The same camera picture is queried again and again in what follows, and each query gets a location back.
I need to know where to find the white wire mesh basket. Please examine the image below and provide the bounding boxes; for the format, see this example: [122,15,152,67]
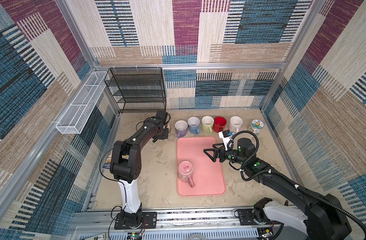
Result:
[56,72,107,135]

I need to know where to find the red ceramic mug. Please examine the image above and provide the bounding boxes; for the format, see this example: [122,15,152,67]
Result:
[213,116,227,133]

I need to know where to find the pink ghost pattern mug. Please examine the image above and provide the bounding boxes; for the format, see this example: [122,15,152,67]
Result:
[177,161,195,188]

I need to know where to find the blue dotted ceramic mug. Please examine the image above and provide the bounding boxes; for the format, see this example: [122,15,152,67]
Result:
[188,117,201,135]

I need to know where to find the white ceramic mug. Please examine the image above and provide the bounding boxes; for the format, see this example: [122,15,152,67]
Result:
[229,116,243,135]

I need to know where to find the black wire mesh shelf rack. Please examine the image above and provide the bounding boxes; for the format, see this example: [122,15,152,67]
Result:
[105,67,166,113]

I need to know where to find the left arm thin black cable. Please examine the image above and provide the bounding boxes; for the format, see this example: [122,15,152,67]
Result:
[98,119,147,232]

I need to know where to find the purple ceramic mug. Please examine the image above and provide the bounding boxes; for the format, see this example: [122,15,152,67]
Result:
[174,120,189,139]

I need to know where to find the light green ceramic mug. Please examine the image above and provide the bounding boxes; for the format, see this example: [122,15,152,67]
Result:
[202,116,215,133]

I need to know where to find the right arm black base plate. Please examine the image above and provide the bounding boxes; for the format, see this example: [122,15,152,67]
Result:
[234,209,282,227]

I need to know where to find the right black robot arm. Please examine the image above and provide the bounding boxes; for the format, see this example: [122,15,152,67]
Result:
[204,138,353,240]

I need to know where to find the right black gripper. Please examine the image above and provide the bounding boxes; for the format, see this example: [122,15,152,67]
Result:
[203,142,246,165]

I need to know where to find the green lidded yogurt cup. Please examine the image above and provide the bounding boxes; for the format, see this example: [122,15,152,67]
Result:
[249,120,265,135]

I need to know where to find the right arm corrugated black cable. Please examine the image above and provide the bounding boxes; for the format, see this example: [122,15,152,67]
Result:
[227,130,366,240]

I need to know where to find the pink plastic tray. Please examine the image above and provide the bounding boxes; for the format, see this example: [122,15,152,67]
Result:
[177,137,226,197]

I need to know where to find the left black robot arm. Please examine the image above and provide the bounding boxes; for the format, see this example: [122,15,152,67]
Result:
[109,110,170,227]

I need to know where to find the blue treehouse paperback book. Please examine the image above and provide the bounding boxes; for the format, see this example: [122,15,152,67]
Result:
[102,153,112,170]

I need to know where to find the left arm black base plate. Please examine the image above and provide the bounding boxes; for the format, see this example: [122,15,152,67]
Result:
[114,211,157,230]

